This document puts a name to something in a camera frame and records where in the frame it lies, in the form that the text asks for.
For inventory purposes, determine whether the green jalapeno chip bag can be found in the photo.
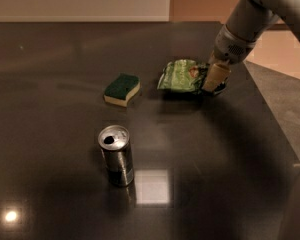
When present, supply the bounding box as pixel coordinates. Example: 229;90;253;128
157;59;226;95

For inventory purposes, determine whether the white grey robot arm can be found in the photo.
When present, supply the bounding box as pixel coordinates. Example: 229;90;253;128
202;0;300;93

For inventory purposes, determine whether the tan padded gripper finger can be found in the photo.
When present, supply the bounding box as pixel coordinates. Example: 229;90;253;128
202;63;231;92

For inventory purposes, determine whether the green and yellow sponge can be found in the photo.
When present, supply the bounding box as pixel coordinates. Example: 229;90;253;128
104;74;141;107

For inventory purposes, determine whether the open silver drink can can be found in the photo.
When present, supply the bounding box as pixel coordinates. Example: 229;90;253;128
98;125;134;187

